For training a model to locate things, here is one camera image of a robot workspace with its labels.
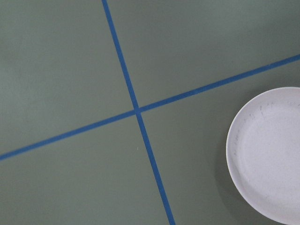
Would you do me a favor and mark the pink plate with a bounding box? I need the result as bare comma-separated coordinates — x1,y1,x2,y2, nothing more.
226,87,300,225

